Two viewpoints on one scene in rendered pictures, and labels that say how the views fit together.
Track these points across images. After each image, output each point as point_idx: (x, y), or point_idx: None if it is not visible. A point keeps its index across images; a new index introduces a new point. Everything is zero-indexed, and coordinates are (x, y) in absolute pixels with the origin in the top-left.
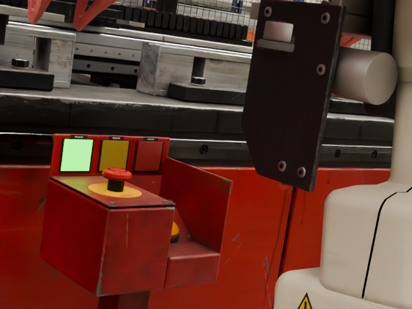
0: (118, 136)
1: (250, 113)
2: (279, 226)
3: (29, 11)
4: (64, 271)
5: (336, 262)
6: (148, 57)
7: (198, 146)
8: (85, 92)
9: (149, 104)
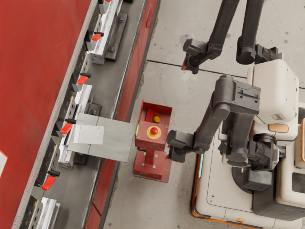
0: (139, 115)
1: (220, 148)
2: (137, 51)
3: (166, 159)
4: (148, 148)
5: None
6: (95, 56)
7: (127, 71)
8: (101, 94)
9: (121, 84)
